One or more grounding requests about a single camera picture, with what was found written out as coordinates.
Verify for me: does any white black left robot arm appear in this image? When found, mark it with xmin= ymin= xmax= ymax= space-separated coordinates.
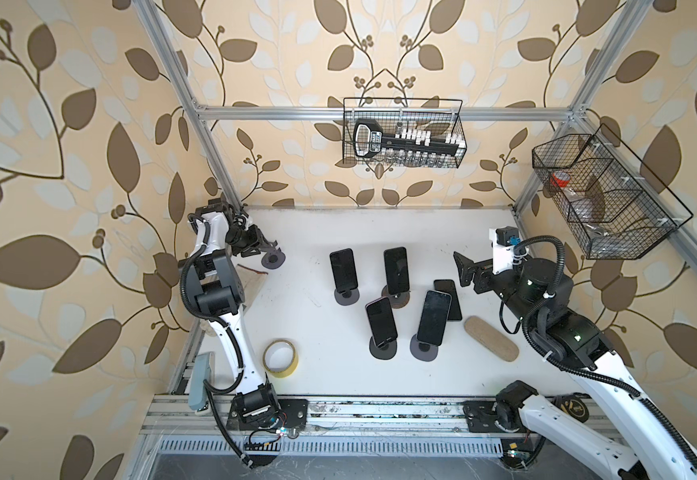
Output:
xmin=178 ymin=198 xmax=284 ymax=430

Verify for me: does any wooden base phone stand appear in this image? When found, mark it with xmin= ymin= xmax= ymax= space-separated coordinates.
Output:
xmin=381 ymin=286 xmax=410 ymax=309

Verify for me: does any aluminium front rail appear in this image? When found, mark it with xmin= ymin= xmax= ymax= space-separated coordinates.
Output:
xmin=137 ymin=394 xmax=637 ymax=438

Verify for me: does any grey phone stand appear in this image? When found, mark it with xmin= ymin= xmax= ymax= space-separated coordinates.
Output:
xmin=369 ymin=337 xmax=397 ymax=360
xmin=409 ymin=335 xmax=438 ymax=362
xmin=260 ymin=241 xmax=286 ymax=270
xmin=334 ymin=289 xmax=360 ymax=306

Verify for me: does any yellow black tape measure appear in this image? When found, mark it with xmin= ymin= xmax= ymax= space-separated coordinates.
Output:
xmin=553 ymin=394 xmax=590 ymax=423

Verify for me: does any clear bottle red cap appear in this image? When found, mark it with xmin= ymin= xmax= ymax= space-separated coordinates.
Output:
xmin=550 ymin=171 xmax=604 ymax=224

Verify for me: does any black wire basket right wall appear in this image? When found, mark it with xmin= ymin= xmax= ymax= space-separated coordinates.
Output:
xmin=532 ymin=124 xmax=693 ymax=260

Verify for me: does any black smartphone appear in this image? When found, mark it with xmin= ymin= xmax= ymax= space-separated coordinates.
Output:
xmin=365 ymin=297 xmax=398 ymax=349
xmin=383 ymin=247 xmax=410 ymax=296
xmin=416 ymin=290 xmax=451 ymax=346
xmin=330 ymin=248 xmax=358 ymax=294

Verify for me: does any black wire basket back wall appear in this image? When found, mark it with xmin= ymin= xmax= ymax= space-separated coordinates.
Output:
xmin=342 ymin=96 xmax=467 ymax=169

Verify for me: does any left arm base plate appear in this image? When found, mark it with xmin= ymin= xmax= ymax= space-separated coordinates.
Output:
xmin=226 ymin=398 xmax=310 ymax=431

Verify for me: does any black socket set rail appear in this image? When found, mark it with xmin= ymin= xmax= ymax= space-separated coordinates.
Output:
xmin=348 ymin=118 xmax=466 ymax=162

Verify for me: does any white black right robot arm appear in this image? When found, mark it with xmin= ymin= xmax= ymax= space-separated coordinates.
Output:
xmin=453 ymin=227 xmax=697 ymax=479

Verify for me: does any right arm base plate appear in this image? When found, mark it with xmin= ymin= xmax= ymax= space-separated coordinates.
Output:
xmin=462 ymin=398 xmax=541 ymax=438

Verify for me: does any yellow masking tape roll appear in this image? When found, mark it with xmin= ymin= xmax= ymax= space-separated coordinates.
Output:
xmin=262 ymin=339 xmax=300 ymax=378

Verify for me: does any black wire basket wall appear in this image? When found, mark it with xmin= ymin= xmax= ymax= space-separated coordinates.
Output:
xmin=532 ymin=124 xmax=693 ymax=260
xmin=342 ymin=96 xmax=467 ymax=169

